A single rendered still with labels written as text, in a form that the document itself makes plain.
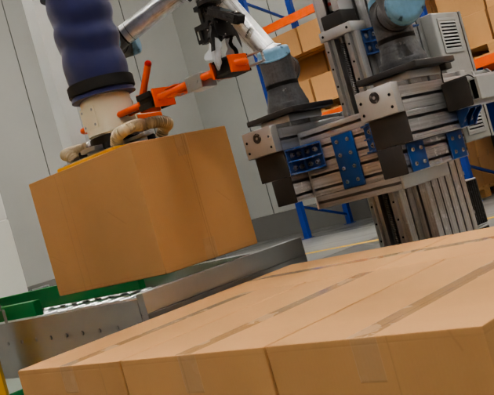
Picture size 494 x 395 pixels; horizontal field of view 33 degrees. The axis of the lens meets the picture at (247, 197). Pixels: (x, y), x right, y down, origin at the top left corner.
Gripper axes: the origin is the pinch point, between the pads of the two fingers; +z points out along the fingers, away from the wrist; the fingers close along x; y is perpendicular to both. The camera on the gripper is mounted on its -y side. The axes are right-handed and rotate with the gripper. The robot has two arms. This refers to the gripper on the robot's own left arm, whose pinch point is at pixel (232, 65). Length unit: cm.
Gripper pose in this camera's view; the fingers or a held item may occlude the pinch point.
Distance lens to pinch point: 239.7
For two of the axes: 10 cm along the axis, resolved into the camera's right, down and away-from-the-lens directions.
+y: -6.8, 1.9, 7.0
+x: -6.8, 1.9, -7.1
